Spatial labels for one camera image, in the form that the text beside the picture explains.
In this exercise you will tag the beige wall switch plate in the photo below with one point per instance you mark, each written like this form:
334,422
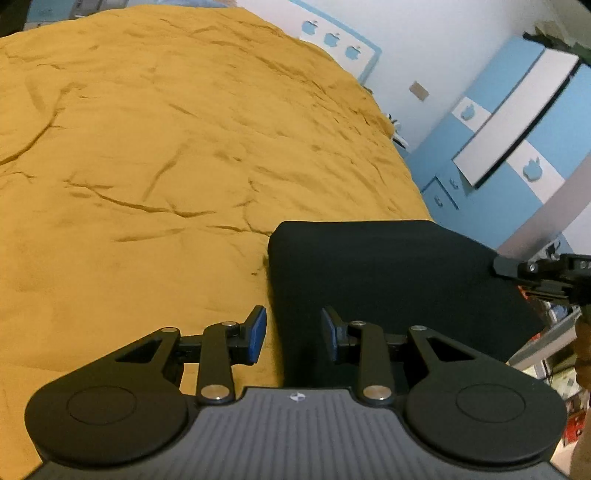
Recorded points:
419,91

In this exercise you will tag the blue white wardrobe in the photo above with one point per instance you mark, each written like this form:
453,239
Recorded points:
520,135

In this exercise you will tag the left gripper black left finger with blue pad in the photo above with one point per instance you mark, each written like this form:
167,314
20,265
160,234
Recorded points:
221,346

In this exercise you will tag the mustard yellow bedspread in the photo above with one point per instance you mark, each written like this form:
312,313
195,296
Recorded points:
147,154

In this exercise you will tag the black pants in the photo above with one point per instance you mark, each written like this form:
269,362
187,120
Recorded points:
394,274

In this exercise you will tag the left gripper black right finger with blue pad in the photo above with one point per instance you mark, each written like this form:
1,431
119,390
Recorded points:
368,348

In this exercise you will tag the white headboard blue apple cutouts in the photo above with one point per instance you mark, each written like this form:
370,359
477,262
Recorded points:
351,50

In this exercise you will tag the blue nightstand drawers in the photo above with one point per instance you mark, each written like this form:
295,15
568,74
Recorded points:
447,195

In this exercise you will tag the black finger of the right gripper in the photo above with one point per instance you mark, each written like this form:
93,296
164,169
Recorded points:
514,269

